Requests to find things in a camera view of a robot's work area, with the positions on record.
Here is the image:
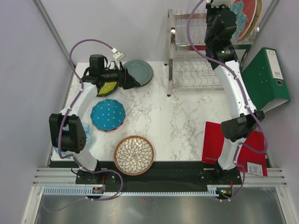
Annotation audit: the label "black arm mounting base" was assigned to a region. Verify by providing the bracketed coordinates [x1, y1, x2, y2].
[76, 161, 242, 191]

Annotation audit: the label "grey-blue ceramic plate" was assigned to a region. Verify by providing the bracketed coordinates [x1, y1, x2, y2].
[123, 60, 153, 83]

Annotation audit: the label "white slotted cable duct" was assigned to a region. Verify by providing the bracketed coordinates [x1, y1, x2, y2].
[43, 186, 225, 197]

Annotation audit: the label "blue polka dot plate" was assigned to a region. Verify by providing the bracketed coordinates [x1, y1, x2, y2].
[90, 99, 126, 132]

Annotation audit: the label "green polka dot plate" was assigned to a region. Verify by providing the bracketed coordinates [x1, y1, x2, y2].
[97, 82, 118, 97]

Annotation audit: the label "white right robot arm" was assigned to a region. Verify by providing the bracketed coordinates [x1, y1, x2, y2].
[205, 6, 264, 184]

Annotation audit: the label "green lever arch binder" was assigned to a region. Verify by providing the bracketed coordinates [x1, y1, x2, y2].
[242, 47, 291, 113]

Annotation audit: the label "brown-rimmed petal pattern plate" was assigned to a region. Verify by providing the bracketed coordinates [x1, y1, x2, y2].
[114, 135, 155, 176]

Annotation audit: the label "red plate with teal flower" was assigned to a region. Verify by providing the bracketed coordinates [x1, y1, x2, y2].
[230, 0, 257, 42]

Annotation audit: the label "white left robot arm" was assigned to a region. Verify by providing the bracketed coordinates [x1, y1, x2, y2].
[49, 67, 140, 183]

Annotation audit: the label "cream plate with bird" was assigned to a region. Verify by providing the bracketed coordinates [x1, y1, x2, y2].
[238, 0, 263, 41]

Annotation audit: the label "light blue headphones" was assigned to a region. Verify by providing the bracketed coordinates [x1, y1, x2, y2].
[54, 122, 93, 157]

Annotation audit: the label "dark plate under green plate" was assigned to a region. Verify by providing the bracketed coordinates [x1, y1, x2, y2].
[97, 85, 119, 97]

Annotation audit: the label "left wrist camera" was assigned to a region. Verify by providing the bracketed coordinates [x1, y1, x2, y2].
[89, 54, 108, 70]

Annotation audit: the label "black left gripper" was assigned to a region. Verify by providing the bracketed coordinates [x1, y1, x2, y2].
[101, 62, 140, 90]

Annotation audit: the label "red folder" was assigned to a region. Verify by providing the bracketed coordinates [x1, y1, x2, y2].
[201, 121, 268, 176]

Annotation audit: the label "steel two-tier dish rack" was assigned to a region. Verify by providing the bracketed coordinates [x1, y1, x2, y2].
[165, 8, 260, 97]

